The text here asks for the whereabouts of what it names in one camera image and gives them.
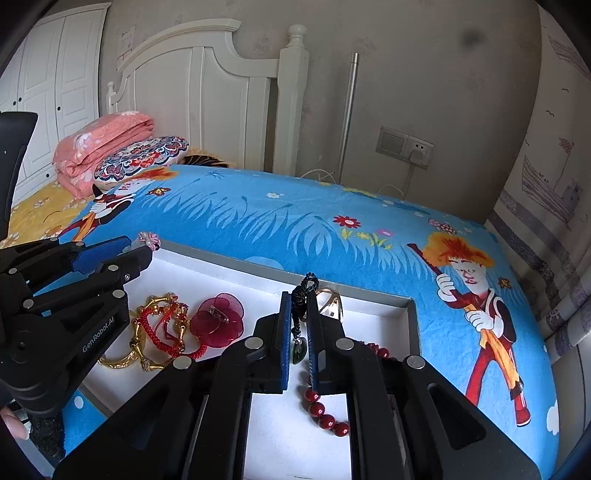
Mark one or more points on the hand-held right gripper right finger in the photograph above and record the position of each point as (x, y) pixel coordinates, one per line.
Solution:
(314, 344)

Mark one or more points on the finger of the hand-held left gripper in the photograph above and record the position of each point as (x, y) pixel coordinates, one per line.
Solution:
(111, 277)
(99, 254)

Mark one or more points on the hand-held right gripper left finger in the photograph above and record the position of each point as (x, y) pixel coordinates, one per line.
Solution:
(286, 341)

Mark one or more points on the gold clip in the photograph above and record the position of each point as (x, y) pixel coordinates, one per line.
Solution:
(333, 302)

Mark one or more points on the pink flower ornament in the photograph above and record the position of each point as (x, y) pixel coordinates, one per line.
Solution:
(150, 240)

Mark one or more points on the shallow white cardboard box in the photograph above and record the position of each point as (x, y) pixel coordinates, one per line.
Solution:
(258, 286)

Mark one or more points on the gold bangle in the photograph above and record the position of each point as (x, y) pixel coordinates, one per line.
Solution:
(115, 362)

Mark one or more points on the red flower brooch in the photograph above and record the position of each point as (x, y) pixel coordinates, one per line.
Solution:
(217, 323)

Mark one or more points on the person's left hand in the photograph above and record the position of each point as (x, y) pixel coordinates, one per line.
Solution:
(14, 424)

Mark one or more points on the yellow floral bedsheet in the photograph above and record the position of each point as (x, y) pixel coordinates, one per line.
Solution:
(37, 207)

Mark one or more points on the patterned round pillow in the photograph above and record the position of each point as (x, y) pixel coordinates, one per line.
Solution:
(138, 157)

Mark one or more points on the folded pink quilt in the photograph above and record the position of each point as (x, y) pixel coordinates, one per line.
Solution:
(92, 147)

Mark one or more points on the blue printed blanket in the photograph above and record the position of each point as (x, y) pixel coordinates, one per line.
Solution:
(277, 217)

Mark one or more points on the dark patterned cushion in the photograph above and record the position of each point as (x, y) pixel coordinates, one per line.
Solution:
(207, 159)

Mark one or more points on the white wooden headboard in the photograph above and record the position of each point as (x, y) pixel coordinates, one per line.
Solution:
(184, 92)

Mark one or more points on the white wardrobe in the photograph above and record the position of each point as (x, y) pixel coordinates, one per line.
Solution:
(69, 69)

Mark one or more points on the white plug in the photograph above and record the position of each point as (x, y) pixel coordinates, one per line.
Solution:
(418, 156)

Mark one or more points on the metal pole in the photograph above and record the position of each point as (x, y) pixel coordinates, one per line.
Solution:
(348, 115)

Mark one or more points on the printed ship curtain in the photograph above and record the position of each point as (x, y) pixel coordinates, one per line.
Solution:
(545, 184)

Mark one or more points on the wall switch socket panel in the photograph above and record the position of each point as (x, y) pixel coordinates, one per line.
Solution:
(392, 141)

